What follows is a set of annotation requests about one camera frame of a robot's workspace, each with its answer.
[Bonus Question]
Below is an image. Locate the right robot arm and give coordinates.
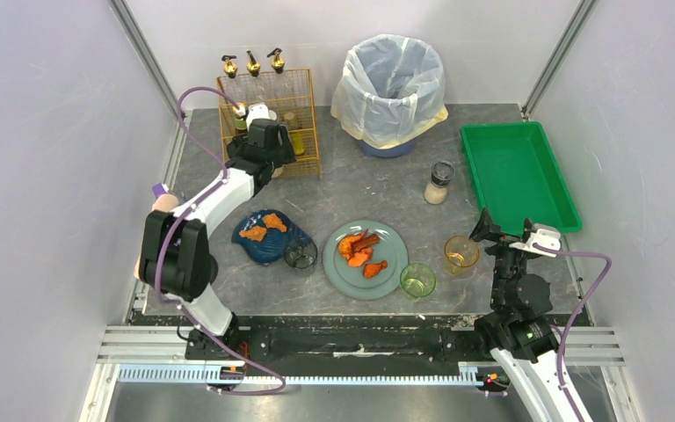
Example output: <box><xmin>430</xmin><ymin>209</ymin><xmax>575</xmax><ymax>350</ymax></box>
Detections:
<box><xmin>469</xmin><ymin>209</ymin><xmax>592</xmax><ymax>421</ymax></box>

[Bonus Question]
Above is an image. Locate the green glass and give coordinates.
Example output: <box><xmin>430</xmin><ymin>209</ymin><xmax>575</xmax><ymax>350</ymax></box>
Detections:
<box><xmin>400</xmin><ymin>263</ymin><xmax>437</xmax><ymax>299</ymax></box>

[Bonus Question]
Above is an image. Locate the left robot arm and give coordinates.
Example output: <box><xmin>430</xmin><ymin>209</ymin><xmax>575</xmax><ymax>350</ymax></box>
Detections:
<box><xmin>137</xmin><ymin>118</ymin><xmax>296</xmax><ymax>353</ymax></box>

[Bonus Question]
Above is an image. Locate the black cap spice jar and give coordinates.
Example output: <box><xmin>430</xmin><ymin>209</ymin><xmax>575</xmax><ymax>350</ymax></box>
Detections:
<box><xmin>226</xmin><ymin>135</ymin><xmax>248</xmax><ymax>157</ymax></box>

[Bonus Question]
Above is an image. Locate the purple box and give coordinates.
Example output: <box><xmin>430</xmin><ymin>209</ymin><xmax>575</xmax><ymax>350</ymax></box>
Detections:
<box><xmin>151</xmin><ymin>183</ymin><xmax>169</xmax><ymax>199</ymax></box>

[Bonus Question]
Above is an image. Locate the brown-sauce bottle gold spout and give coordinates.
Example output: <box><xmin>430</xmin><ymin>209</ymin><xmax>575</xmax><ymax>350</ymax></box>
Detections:
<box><xmin>246</xmin><ymin>50</ymin><xmax>276</xmax><ymax>102</ymax></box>

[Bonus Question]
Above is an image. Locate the blue ribbed dish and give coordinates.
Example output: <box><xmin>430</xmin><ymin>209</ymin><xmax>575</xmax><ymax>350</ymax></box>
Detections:
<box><xmin>231</xmin><ymin>208</ymin><xmax>311</xmax><ymax>266</ymax></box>

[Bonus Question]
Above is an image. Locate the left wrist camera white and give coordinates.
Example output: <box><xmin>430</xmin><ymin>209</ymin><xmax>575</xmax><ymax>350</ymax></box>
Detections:
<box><xmin>246</xmin><ymin>103</ymin><xmax>278</xmax><ymax>130</ymax></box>

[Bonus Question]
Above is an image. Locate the green plastic tray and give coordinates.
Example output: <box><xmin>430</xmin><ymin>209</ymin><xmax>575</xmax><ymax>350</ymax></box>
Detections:
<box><xmin>460</xmin><ymin>121</ymin><xmax>583</xmax><ymax>235</ymax></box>

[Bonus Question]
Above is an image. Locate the red sauce bottle green label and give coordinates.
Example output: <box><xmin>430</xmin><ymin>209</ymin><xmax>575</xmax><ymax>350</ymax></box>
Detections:
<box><xmin>232</xmin><ymin>103</ymin><xmax>248</xmax><ymax>135</ymax></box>

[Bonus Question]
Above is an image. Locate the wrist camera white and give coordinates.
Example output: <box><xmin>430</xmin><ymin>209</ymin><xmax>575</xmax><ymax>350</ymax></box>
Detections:
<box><xmin>246</xmin><ymin>103</ymin><xmax>278</xmax><ymax>130</ymax></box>
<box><xmin>509</xmin><ymin>223</ymin><xmax>562</xmax><ymax>258</ymax></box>

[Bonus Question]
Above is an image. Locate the amber glass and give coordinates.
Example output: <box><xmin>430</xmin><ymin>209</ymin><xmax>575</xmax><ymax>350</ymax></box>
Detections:
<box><xmin>443</xmin><ymin>236</ymin><xmax>480</xmax><ymax>276</ymax></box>

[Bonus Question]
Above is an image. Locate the beige microphone on stand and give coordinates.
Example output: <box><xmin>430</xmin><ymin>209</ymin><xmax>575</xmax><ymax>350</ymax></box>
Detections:
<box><xmin>134</xmin><ymin>193</ymin><xmax>228</xmax><ymax>301</ymax></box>

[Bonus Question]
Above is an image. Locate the small yellow oil bottle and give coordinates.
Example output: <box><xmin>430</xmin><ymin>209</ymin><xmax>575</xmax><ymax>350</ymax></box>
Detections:
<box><xmin>283</xmin><ymin>112</ymin><xmax>306</xmax><ymax>156</ymax></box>

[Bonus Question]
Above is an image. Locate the bin with plastic liner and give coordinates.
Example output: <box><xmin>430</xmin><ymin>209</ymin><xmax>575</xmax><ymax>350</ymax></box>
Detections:
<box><xmin>330</xmin><ymin>34</ymin><xmax>448</xmax><ymax>158</ymax></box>

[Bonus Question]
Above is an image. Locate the fried food on plate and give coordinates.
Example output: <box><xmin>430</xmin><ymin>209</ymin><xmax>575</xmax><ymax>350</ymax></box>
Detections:
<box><xmin>337</xmin><ymin>229</ymin><xmax>388</xmax><ymax>279</ymax></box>

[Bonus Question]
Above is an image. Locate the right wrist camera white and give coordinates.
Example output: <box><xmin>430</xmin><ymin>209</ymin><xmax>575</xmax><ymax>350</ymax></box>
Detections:
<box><xmin>509</xmin><ymin>223</ymin><xmax>562</xmax><ymax>258</ymax></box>

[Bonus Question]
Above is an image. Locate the dark smoky glass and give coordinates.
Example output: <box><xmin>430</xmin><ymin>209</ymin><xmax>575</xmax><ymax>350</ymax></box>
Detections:
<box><xmin>283</xmin><ymin>237</ymin><xmax>318</xmax><ymax>273</ymax></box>

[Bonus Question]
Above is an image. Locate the clear oil bottle gold spout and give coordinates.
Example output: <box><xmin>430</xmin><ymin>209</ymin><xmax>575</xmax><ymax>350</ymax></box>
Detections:
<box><xmin>221</xmin><ymin>55</ymin><xmax>246</xmax><ymax>103</ymax></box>

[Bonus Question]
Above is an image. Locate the yellow wire rack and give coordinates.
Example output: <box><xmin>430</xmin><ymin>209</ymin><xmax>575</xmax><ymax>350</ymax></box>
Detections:
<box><xmin>215</xmin><ymin>69</ymin><xmax>322</xmax><ymax>178</ymax></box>

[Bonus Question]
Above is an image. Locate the fried piece on blue dish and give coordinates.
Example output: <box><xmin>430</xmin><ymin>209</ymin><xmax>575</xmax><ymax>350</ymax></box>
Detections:
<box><xmin>262</xmin><ymin>213</ymin><xmax>287</xmax><ymax>233</ymax></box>

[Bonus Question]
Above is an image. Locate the grey-green round plate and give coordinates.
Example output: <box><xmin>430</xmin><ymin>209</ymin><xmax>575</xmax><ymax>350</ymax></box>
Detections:
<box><xmin>322</xmin><ymin>220</ymin><xmax>409</xmax><ymax>301</ymax></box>

